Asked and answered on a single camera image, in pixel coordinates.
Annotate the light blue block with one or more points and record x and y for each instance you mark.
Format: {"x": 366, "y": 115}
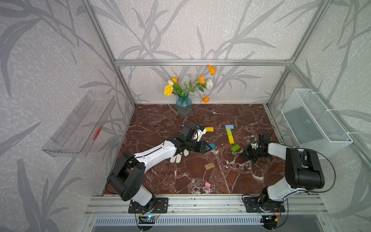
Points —
{"x": 229, "y": 127}

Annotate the dark wood block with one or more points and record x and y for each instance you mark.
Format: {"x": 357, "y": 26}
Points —
{"x": 209, "y": 166}

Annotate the artificial flowers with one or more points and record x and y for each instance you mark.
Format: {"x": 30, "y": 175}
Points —
{"x": 201, "y": 83}

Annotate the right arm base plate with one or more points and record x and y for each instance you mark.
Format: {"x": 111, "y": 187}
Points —
{"x": 253, "y": 205}

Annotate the white cotton glove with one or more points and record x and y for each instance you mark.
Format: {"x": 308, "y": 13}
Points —
{"x": 177, "y": 155}

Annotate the small yellow block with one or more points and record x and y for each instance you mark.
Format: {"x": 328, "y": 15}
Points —
{"x": 231, "y": 139}

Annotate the blue glass vase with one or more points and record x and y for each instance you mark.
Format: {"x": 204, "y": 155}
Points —
{"x": 184, "y": 106}

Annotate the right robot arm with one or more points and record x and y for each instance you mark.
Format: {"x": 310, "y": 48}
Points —
{"x": 303, "y": 170}

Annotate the clear plastic shelf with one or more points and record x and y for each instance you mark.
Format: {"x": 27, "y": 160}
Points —
{"x": 76, "y": 136}

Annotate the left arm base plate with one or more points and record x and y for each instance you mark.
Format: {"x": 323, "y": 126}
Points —
{"x": 156, "y": 205}

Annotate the left circuit board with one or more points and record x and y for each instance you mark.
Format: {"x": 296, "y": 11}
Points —
{"x": 147, "y": 219}

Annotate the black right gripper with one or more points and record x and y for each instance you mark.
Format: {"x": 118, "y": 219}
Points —
{"x": 247, "y": 151}

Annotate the dark green block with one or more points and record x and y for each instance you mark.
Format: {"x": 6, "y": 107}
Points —
{"x": 235, "y": 148}

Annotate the circuit board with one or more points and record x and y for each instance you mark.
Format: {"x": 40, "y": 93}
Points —
{"x": 270, "y": 220}
{"x": 147, "y": 219}

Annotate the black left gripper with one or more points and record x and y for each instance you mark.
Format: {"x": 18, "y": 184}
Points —
{"x": 202, "y": 146}

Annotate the white wire basket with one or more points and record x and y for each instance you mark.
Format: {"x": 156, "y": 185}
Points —
{"x": 313, "y": 125}

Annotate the right circuit board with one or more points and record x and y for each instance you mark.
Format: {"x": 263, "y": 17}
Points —
{"x": 270, "y": 220}

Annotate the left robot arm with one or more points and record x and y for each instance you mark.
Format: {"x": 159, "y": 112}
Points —
{"x": 127, "y": 176}

